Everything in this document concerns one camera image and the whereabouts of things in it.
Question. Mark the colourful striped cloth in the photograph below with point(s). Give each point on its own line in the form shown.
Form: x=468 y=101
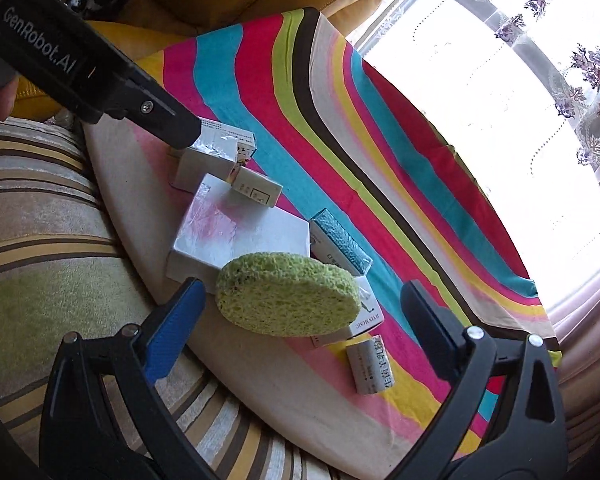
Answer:
x=330 y=135

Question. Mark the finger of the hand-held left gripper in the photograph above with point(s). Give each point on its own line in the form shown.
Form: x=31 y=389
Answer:
x=165 y=115

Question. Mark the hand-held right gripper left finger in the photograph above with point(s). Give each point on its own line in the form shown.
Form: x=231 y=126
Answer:
x=172 y=332

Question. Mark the white box black print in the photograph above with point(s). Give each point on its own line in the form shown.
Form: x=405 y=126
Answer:
x=365 y=310

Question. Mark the beige curtain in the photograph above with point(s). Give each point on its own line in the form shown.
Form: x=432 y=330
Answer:
x=590 y=360

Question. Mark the small white printed box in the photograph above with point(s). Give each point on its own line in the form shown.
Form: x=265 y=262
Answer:
x=370 y=365

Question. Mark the tall white box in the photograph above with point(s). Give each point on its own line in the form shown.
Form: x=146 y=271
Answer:
x=210 y=160

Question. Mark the person's left hand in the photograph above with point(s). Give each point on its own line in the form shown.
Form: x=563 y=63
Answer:
x=5 y=102

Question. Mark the large white cardboard box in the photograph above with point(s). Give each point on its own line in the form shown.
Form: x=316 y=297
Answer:
x=230 y=230

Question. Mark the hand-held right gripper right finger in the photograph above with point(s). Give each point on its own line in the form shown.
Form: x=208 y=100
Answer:
x=432 y=330

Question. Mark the green sponge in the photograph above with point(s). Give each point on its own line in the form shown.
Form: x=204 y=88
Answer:
x=285 y=295

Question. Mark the teal box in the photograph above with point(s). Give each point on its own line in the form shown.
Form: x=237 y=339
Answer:
x=340 y=240

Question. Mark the floral lace curtain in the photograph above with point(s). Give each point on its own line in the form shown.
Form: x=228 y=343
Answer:
x=595 y=125

